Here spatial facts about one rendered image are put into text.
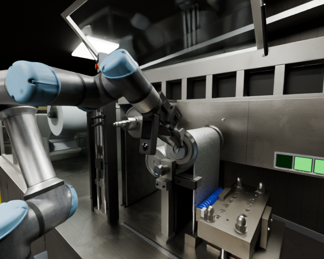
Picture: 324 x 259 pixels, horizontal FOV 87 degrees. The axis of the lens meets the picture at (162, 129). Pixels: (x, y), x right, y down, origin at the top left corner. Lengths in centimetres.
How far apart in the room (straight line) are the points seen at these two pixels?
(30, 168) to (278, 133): 93
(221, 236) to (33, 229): 54
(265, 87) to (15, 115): 100
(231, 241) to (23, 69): 64
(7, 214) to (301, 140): 98
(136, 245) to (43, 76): 62
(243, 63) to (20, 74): 81
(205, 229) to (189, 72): 76
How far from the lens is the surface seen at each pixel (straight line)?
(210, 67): 97
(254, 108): 87
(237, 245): 64
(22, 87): 37
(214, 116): 93
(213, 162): 78
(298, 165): 88
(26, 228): 64
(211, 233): 66
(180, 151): 62
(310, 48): 89
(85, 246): 80
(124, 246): 77
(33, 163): 70
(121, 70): 39
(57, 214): 68
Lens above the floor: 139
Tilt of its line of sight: 6 degrees down
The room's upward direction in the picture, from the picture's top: straight up
